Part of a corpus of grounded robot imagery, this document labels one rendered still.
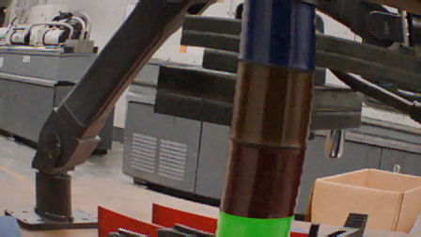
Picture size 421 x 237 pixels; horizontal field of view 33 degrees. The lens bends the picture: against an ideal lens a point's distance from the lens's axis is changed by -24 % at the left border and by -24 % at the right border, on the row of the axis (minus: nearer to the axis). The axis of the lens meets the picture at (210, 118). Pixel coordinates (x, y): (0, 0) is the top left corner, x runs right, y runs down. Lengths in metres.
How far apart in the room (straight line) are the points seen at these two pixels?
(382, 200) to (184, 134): 3.67
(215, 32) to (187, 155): 5.78
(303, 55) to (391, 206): 2.59
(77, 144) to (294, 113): 0.65
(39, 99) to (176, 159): 1.83
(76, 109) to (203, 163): 5.36
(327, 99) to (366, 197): 2.34
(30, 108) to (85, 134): 6.87
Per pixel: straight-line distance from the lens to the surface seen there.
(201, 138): 6.38
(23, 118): 8.03
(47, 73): 7.69
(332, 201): 3.11
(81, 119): 1.03
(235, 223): 0.41
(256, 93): 0.40
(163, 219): 1.09
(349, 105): 0.75
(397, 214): 2.98
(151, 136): 6.67
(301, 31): 0.40
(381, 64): 0.62
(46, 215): 1.08
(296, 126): 0.40
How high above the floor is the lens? 1.16
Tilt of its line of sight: 5 degrees down
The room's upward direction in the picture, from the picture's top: 7 degrees clockwise
